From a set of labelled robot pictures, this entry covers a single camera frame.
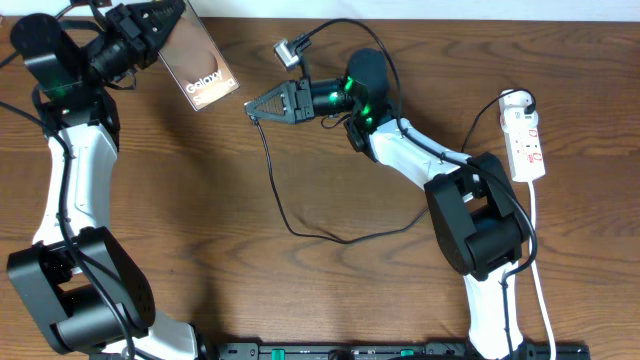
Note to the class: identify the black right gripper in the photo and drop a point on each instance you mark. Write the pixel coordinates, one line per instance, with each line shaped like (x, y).
(296, 99)

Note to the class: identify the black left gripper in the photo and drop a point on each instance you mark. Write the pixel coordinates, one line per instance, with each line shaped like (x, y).
(133, 21)

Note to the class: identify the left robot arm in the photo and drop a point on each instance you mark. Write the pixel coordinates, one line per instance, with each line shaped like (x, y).
(81, 288)

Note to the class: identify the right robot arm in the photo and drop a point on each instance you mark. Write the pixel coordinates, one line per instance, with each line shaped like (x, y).
(479, 224)

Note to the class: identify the white power strip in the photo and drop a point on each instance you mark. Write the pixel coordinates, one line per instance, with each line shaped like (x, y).
(519, 123)

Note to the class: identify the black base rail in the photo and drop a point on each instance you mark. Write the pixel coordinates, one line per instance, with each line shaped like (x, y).
(433, 350)

